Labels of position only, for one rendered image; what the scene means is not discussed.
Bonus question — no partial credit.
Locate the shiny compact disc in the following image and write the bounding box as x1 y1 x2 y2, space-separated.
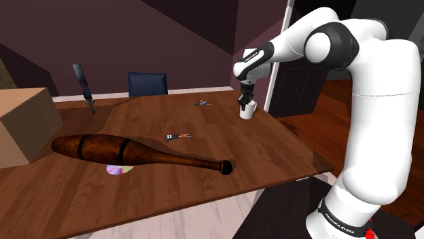
105 164 135 176

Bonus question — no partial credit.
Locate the black car key fob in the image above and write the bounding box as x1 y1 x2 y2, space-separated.
166 133 192 141

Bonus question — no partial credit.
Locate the dark sword with hilt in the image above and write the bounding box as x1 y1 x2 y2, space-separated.
72 63 96 115

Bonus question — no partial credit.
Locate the cardboard box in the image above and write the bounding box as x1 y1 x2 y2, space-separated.
0 87 64 169

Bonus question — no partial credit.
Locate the white mug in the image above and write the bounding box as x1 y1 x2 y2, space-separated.
239 100 258 120

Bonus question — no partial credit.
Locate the brown wooden club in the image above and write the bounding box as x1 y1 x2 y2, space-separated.
51 133 234 176

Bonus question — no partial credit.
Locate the dark robot stand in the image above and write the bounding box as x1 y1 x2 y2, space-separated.
232 176 424 239

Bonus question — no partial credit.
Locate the dark panelled door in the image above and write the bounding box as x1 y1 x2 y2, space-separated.
267 0 332 119

